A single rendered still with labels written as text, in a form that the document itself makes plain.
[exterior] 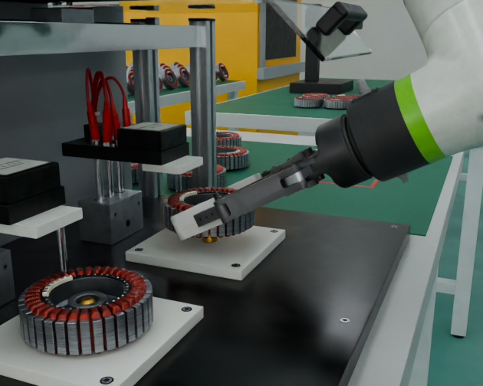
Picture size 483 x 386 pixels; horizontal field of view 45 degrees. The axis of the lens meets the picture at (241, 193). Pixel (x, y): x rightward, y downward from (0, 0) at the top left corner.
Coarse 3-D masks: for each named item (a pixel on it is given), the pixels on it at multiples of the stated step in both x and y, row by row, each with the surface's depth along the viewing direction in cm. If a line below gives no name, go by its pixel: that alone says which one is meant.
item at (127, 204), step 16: (128, 192) 79; (96, 208) 74; (112, 208) 73; (128, 208) 77; (80, 224) 75; (96, 224) 74; (112, 224) 74; (128, 224) 77; (96, 240) 75; (112, 240) 74
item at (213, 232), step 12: (180, 192) 73; (192, 192) 73; (204, 192) 74; (228, 192) 74; (168, 204) 69; (180, 204) 68; (192, 204) 74; (168, 216) 69; (240, 216) 68; (252, 216) 70; (168, 228) 69; (216, 228) 66; (228, 228) 67; (240, 228) 68
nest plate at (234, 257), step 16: (144, 240) 73; (160, 240) 73; (176, 240) 73; (192, 240) 73; (224, 240) 73; (240, 240) 73; (256, 240) 73; (272, 240) 73; (128, 256) 69; (144, 256) 68; (160, 256) 68; (176, 256) 68; (192, 256) 68; (208, 256) 68; (224, 256) 68; (240, 256) 68; (256, 256) 68; (192, 272) 66; (208, 272) 65; (224, 272) 64; (240, 272) 63
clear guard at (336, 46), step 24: (168, 0) 60; (192, 0) 59; (216, 0) 58; (240, 0) 57; (264, 0) 56; (288, 24) 56; (312, 24) 61; (312, 48) 56; (336, 48) 62; (360, 48) 72
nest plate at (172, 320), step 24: (168, 312) 54; (192, 312) 54; (0, 336) 50; (144, 336) 50; (168, 336) 50; (0, 360) 46; (24, 360) 46; (48, 360) 46; (72, 360) 46; (96, 360) 46; (120, 360) 46; (144, 360) 46; (48, 384) 44; (72, 384) 43; (96, 384) 43; (120, 384) 43
